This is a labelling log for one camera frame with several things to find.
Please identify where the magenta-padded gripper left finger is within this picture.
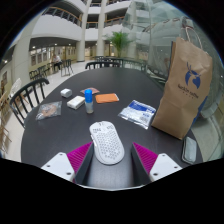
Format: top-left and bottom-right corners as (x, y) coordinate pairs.
(40, 141), (95, 186)

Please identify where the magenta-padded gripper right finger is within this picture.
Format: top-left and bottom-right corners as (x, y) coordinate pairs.
(130, 142), (184, 186)

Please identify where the white perforated computer mouse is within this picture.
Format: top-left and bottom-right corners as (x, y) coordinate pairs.
(89, 120), (126, 166)

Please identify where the clear plastic bag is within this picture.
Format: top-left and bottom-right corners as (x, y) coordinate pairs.
(35, 100), (63, 121)

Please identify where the white and blue plastic packet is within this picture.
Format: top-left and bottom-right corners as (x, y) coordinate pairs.
(117, 99), (157, 130)

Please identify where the white rectangular box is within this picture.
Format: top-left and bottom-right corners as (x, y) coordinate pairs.
(66, 95), (86, 110)

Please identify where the small blue-capped bottle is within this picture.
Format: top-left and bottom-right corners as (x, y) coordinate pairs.
(83, 88), (95, 115)

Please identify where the light wooden chair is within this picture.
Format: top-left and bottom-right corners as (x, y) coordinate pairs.
(0, 91), (13, 158)

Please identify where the small white square box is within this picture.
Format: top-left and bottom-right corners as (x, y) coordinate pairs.
(60, 88), (73, 99)

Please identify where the brown paper bag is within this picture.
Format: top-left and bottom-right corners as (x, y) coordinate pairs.
(150, 36), (214, 140)

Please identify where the flat brown card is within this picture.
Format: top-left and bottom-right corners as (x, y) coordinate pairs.
(80, 87), (101, 96)

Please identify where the flat orange card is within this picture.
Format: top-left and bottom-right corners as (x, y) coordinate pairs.
(94, 92), (120, 104)

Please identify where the group of black chairs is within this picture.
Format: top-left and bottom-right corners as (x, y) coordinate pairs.
(28, 58), (75, 81)

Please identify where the person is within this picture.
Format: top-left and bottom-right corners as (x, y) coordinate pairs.
(51, 54), (63, 72)

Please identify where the potted green palm plant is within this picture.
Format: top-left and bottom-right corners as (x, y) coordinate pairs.
(105, 31), (134, 58)

